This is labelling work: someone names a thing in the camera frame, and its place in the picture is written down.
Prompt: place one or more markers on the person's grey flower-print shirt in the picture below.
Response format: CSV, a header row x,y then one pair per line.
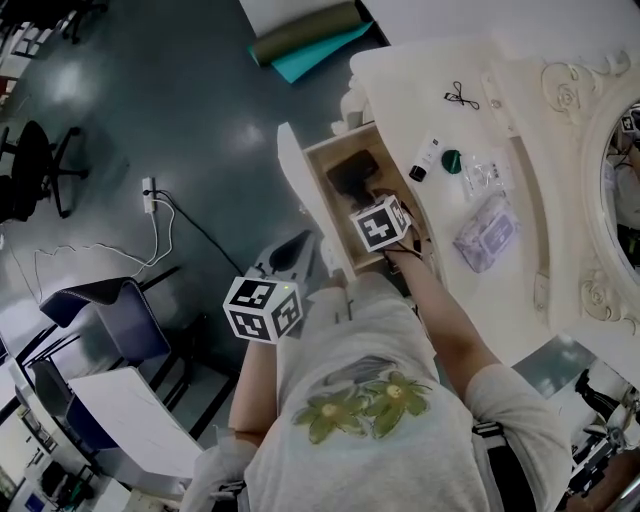
x,y
375,465

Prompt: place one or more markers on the clear plastic packet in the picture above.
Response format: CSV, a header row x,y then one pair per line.
x,y
487,172

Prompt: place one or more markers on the rolled olive mat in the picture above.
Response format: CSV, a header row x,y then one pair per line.
x,y
300,35

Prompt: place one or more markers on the purple wipes packet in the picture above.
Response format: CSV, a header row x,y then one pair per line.
x,y
492,232

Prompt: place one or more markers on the cream white vanity dressing table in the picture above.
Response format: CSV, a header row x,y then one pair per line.
x,y
500,310

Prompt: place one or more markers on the cream large wooden drawer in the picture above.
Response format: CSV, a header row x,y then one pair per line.
x,y
295,175

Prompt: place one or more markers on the black eyelash curler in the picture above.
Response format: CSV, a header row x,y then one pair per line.
x,y
460,97

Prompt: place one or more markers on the black cylindrical case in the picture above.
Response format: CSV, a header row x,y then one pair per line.
x,y
352,170

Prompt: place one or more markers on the green round compact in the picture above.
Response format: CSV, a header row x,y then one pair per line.
x,y
451,161

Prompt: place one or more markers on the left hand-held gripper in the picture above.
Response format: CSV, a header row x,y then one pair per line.
x,y
260,310

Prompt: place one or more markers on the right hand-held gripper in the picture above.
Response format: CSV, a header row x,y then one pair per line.
x,y
380,227

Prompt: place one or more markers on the teal mat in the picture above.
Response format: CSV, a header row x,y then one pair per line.
x,y
315,60

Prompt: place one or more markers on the dark blue chair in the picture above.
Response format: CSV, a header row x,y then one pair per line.
x,y
130,320
85,425

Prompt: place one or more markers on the white power strip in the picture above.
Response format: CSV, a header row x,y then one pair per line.
x,y
148,197

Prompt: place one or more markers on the oval mirror with ornate frame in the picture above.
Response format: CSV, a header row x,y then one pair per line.
x,y
595,130

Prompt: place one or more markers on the white marble-look table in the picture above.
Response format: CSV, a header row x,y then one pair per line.
x,y
135,425

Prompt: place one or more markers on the person's left forearm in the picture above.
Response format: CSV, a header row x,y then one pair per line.
x,y
252,395

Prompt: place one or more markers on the white tube with black cap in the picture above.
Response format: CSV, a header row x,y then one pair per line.
x,y
430,150

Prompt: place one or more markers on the black office chair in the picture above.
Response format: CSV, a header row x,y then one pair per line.
x,y
80,12
35,155

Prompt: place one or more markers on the person's right forearm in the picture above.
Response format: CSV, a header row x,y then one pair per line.
x,y
440,320

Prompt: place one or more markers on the person's white shoe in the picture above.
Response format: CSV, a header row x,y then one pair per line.
x,y
330,255

